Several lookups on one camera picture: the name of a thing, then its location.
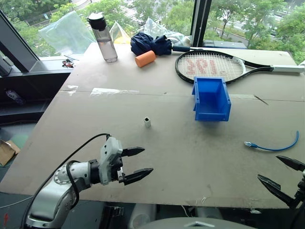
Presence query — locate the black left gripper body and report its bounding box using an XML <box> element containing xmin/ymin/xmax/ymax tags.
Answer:
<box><xmin>111</xmin><ymin>155</ymin><xmax>127</xmax><ymax>185</ymax></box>

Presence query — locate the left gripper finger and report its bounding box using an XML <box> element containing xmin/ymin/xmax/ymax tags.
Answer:
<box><xmin>122</xmin><ymin>167</ymin><xmax>154</xmax><ymax>187</ymax></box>
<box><xmin>122</xmin><ymin>146</ymin><xmax>145</xmax><ymax>158</ymax></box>

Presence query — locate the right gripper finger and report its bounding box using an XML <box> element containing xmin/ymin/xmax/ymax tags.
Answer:
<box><xmin>275</xmin><ymin>155</ymin><xmax>305</xmax><ymax>172</ymax></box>
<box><xmin>256</xmin><ymin>174</ymin><xmax>299</xmax><ymax>210</ymax></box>

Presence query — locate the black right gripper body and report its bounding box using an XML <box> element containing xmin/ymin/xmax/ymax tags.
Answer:
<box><xmin>294</xmin><ymin>169</ymin><xmax>305</xmax><ymax>208</ymax></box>

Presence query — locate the white rounded robot part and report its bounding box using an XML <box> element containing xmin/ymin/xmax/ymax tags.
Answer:
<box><xmin>129</xmin><ymin>204</ymin><xmax>157</xmax><ymax>229</ymax></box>

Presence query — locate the blue plastic storage bin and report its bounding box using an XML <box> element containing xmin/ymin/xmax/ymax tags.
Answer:
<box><xmin>191</xmin><ymin>76</ymin><xmax>232</xmax><ymax>123</ymax></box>

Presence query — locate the orange foam cylinder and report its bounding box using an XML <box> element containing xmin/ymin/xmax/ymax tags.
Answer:
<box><xmin>134</xmin><ymin>50</ymin><xmax>157</xmax><ymax>69</ymax></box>

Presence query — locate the folded navy umbrella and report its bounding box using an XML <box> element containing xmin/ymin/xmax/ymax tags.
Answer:
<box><xmin>130</xmin><ymin>31</ymin><xmax>203</xmax><ymax>57</ymax></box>

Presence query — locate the brown cardboard box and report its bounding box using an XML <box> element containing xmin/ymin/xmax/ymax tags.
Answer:
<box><xmin>0</xmin><ymin>139</ymin><xmax>22</xmax><ymax>167</ymax></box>

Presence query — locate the clear water bottle black lid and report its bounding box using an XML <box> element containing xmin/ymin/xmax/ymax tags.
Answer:
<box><xmin>87</xmin><ymin>12</ymin><xmax>119</xmax><ymax>64</ymax></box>

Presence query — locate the black and white tennis racket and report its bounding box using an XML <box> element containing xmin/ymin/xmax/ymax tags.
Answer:
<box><xmin>174</xmin><ymin>49</ymin><xmax>305</xmax><ymax>85</ymax></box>

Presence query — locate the clear plastic bag yellow content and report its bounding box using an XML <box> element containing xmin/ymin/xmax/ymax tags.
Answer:
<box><xmin>109</xmin><ymin>20</ymin><xmax>132</xmax><ymax>45</ymax></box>

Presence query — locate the crumpled clear plastic bag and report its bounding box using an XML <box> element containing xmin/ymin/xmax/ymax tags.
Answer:
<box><xmin>142</xmin><ymin>16</ymin><xmax>193</xmax><ymax>47</ymax></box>

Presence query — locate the purple patterned small item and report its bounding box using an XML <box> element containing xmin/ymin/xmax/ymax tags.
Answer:
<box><xmin>4</xmin><ymin>88</ymin><xmax>26</xmax><ymax>106</ymax></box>

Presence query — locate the clear bluish plastic sheet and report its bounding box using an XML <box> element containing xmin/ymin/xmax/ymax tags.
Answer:
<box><xmin>38</xmin><ymin>10</ymin><xmax>96</xmax><ymax>56</ymax></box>

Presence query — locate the dark flat stack on sill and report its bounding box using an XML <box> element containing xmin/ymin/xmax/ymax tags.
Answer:
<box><xmin>203</xmin><ymin>40</ymin><xmax>249</xmax><ymax>50</ymax></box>

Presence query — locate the blue Ethernet cable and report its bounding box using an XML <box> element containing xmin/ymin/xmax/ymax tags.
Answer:
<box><xmin>244</xmin><ymin>130</ymin><xmax>300</xmax><ymax>152</ymax></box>

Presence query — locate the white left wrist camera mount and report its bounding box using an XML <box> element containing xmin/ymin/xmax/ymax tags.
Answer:
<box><xmin>99</xmin><ymin>136</ymin><xmax>123</xmax><ymax>186</ymax></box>

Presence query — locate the black window frame post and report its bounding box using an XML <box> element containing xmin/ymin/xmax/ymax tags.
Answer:
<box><xmin>190</xmin><ymin>0</ymin><xmax>213</xmax><ymax>48</ymax></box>

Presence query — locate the dark slanted window frame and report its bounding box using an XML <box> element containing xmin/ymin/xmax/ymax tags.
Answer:
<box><xmin>0</xmin><ymin>9</ymin><xmax>41</xmax><ymax>73</ymax></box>

